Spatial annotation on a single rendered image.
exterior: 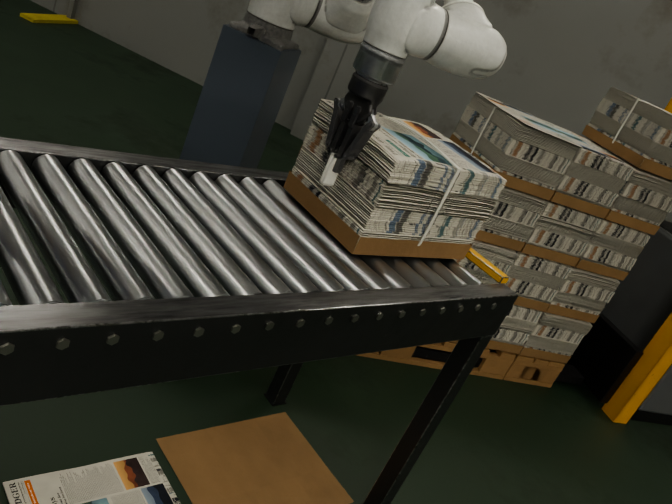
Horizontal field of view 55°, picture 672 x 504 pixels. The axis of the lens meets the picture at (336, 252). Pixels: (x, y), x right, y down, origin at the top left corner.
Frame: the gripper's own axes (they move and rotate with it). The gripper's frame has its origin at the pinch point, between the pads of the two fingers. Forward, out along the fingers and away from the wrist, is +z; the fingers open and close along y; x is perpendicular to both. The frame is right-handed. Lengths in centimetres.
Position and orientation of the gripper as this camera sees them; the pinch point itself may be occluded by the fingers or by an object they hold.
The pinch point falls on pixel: (332, 169)
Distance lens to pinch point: 136.5
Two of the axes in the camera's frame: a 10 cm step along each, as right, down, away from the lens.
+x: -7.2, -0.1, -7.0
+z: -3.9, 8.4, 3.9
